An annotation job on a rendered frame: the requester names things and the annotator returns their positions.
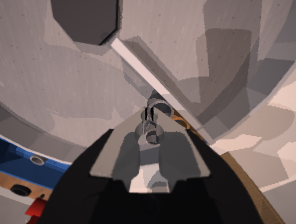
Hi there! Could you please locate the bronze bushing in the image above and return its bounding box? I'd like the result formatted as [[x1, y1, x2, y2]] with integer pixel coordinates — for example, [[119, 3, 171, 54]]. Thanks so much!
[[189, 125, 203, 140], [172, 109, 190, 129]]

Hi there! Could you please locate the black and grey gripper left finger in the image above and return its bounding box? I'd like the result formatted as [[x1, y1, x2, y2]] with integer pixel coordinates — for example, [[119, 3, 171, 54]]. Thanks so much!
[[36, 107, 147, 224]]

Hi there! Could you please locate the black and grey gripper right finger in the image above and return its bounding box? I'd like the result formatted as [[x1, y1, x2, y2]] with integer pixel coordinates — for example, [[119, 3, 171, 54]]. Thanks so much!
[[151, 107, 264, 224]]

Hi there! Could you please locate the blue crate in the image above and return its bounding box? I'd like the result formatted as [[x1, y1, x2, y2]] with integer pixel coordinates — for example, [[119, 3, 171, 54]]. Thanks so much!
[[0, 137, 69, 190]]

